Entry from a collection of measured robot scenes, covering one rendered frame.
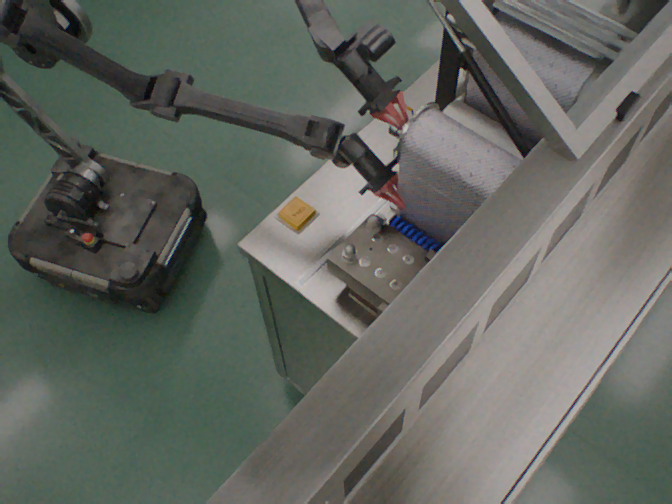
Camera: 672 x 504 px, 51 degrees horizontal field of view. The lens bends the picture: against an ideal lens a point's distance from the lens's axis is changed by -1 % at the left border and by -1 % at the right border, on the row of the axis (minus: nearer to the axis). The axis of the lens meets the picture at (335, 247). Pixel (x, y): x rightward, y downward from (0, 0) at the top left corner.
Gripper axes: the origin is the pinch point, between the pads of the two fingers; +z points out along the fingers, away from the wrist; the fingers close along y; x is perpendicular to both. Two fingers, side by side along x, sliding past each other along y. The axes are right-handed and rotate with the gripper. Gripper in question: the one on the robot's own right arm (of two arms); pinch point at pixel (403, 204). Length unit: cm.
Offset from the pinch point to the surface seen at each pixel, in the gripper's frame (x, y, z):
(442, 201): 14.0, 0.2, 3.5
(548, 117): 70, 13, -4
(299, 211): -25.3, 9.7, -14.1
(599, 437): -60, -30, 112
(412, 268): 1.4, 9.8, 11.3
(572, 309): 55, 20, 22
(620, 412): -59, -42, 113
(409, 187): 7.5, 0.2, -2.7
